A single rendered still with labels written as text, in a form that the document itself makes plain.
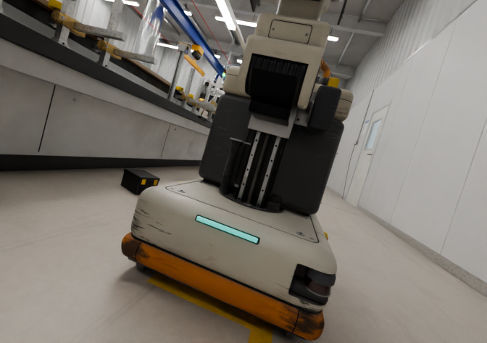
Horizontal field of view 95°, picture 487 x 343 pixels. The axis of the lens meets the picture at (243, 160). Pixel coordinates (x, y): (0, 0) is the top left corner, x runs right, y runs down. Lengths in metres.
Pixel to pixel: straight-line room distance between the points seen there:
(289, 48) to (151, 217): 0.63
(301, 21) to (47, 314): 0.97
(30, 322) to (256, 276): 0.50
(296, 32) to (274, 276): 0.68
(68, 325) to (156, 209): 0.30
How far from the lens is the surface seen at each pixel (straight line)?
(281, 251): 0.64
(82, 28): 1.46
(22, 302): 0.78
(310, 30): 0.77
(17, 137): 1.69
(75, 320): 0.72
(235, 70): 1.03
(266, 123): 0.85
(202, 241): 0.68
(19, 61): 1.40
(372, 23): 8.26
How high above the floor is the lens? 0.47
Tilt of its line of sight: 3 degrees down
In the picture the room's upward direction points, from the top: 16 degrees clockwise
